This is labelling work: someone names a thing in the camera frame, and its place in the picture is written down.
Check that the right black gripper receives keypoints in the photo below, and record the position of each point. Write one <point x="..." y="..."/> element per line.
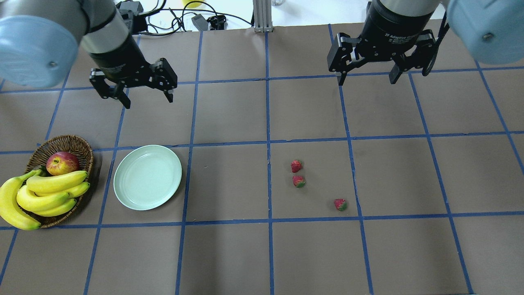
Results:
<point x="391" y="25"/>

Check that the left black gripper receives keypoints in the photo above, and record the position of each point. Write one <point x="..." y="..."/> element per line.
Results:
<point x="118" y="58"/>

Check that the red strawberry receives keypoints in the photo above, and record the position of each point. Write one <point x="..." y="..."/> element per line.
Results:
<point x="340" y="204"/>
<point x="296" y="165"/>
<point x="298" y="181"/>

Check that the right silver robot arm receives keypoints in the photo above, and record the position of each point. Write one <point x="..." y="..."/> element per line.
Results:
<point x="491" y="30"/>

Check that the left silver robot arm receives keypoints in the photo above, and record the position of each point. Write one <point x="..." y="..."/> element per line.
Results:
<point x="39" y="41"/>

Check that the pale green plate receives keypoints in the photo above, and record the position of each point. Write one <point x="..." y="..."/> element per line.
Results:
<point x="147" y="177"/>

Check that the black power adapter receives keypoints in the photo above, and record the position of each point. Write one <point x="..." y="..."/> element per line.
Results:
<point x="200" y="23"/>

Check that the red yellow apple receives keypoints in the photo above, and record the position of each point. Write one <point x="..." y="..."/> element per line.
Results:
<point x="61" y="163"/>

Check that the wicker fruit basket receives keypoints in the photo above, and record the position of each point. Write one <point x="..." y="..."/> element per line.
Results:
<point x="82" y="150"/>

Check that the yellow banana bunch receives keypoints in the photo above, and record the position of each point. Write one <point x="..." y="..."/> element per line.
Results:
<point x="32" y="201"/>

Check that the aluminium frame post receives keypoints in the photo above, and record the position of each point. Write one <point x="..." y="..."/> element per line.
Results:
<point x="263" y="21"/>

